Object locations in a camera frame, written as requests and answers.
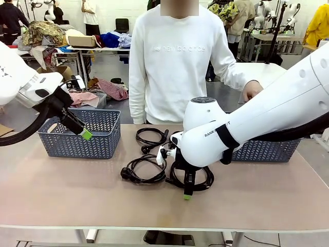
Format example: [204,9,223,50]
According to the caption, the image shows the open brown cardboard box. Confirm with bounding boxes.
[37,65,73,83]

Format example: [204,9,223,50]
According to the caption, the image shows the blue and red clothes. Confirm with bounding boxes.
[99,31,132,50]

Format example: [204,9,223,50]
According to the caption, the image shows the person in white sweatshirt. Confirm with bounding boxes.
[128,4,258,126]

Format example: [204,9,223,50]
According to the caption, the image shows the black left arm hose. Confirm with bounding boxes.
[0,82,67,147]

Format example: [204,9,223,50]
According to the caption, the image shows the black tripod pole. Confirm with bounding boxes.
[266,0,287,65]

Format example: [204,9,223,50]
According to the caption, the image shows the cardboard sheet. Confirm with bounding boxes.
[0,123,14,138]

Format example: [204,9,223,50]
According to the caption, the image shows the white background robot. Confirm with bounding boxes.
[254,0,273,29]
[284,2,299,34]
[28,0,56,24]

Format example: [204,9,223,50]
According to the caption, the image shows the black floor base plate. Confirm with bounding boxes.
[143,230,195,246]

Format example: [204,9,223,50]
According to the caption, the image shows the person's left hand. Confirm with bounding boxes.
[242,79,265,104]

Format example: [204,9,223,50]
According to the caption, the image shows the flat cardboard box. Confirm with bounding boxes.
[67,35,97,48]

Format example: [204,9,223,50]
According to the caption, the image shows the black right arm hose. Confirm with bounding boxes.
[246,110,329,143]

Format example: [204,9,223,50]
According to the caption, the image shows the person in yellow jacket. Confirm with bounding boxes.
[303,4,329,47]

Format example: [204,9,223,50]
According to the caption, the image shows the seated person in black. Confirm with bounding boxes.
[52,6,64,25]

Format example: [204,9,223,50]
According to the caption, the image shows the person in dark clothes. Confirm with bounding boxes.
[0,0,23,46]

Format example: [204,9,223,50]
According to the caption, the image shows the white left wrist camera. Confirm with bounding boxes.
[65,75,87,91]

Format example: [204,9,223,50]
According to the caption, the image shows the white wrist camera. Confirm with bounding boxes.
[156,145,178,166]
[65,75,87,91]

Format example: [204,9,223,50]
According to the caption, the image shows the black arm hose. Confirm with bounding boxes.
[246,110,329,143]
[0,82,67,147]

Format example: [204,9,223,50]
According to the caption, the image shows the red plaid clothes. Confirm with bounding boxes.
[68,78,129,108]

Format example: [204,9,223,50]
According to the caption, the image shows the person in camouflage jacket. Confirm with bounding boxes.
[208,0,255,62]

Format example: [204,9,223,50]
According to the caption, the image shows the white background table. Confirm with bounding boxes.
[55,45,132,91]

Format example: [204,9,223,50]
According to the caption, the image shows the person's right forearm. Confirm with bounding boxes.
[128,74,148,125]

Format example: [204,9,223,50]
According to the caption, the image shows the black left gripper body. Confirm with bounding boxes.
[51,86,86,135]

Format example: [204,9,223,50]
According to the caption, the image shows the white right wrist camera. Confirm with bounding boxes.
[156,145,178,166]

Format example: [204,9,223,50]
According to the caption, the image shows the person's left forearm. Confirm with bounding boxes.
[217,58,254,91]

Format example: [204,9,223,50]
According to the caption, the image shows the grey background table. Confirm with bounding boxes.
[248,32,305,64]

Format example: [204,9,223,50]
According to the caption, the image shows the black office chair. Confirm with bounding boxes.
[115,18,130,33]

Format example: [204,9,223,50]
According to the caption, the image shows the black cable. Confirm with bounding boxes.
[135,128,171,154]
[165,159,214,193]
[120,154,167,184]

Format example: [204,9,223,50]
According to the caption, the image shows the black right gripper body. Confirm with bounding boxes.
[173,148,204,173]

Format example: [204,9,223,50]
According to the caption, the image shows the pile of patterned clothes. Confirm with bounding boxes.
[22,20,68,70]

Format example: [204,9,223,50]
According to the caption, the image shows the person in white shirt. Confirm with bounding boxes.
[81,0,100,37]

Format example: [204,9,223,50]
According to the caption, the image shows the grey plastic mesh basket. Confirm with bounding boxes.
[230,138,303,164]
[36,108,122,160]

